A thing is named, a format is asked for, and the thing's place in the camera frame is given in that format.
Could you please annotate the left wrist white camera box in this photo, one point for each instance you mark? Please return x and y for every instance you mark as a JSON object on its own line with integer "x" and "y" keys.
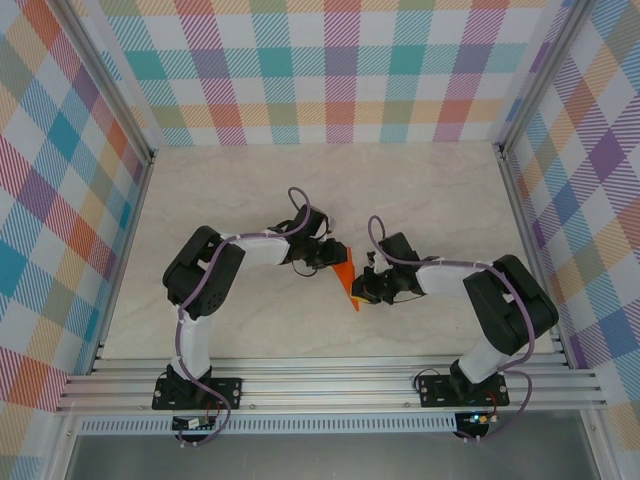
{"x": 331, "y": 222}

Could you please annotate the orange paper sheet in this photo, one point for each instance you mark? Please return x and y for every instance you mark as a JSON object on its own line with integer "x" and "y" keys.
{"x": 345, "y": 275}

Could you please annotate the aluminium mounting rail frame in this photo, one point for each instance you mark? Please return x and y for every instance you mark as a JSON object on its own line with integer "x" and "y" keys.
{"x": 325, "y": 385}

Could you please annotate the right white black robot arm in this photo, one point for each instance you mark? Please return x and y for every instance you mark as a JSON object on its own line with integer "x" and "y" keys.
{"x": 445, "y": 275}

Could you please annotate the aluminium side rail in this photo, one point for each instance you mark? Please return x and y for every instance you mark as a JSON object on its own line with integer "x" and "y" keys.
{"x": 534, "y": 260}
{"x": 122, "y": 265}

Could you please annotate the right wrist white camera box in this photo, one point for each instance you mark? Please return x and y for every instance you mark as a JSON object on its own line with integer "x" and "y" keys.
{"x": 371, "y": 260}

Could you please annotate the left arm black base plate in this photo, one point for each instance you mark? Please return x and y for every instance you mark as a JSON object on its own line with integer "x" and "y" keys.
{"x": 227, "y": 392}

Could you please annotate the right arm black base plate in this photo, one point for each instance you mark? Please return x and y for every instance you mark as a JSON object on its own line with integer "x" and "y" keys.
{"x": 435, "y": 392}

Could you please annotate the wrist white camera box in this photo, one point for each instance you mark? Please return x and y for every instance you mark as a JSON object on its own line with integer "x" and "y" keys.
{"x": 331, "y": 222}
{"x": 371, "y": 260}

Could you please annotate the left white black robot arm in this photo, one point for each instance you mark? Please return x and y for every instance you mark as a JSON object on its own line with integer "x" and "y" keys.
{"x": 260, "y": 247}

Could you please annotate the aluminium corner post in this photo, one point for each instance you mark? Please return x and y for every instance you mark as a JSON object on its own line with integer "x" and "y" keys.
{"x": 545, "y": 75}
{"x": 107, "y": 80}

